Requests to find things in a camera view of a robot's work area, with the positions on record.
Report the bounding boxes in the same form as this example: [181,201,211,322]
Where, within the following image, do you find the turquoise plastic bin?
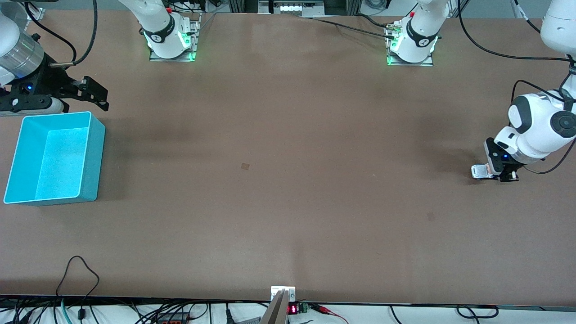
[4,111,106,207]

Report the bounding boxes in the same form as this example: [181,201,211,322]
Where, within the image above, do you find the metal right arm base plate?
[149,13,201,62]

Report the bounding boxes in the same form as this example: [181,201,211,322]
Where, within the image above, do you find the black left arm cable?
[458,0,576,175]

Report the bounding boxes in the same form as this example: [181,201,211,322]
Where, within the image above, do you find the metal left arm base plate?
[386,22,434,67]

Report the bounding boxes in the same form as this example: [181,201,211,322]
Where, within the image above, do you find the black coiled cable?
[456,305,500,320]

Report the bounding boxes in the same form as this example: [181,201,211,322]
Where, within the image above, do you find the thin black looped cable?
[56,256,100,320]

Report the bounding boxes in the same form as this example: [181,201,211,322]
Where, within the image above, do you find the short black base cable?
[355,13,393,27]

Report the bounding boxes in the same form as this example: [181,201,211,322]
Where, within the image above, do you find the long black base cable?
[310,17,396,39]

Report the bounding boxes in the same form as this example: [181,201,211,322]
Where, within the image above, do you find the aluminium frame with light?
[229,0,363,18]

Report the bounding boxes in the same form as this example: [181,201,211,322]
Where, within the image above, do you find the red clip lead wires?
[310,303,350,324]

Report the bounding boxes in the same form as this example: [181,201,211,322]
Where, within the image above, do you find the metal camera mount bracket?
[260,286,297,324]

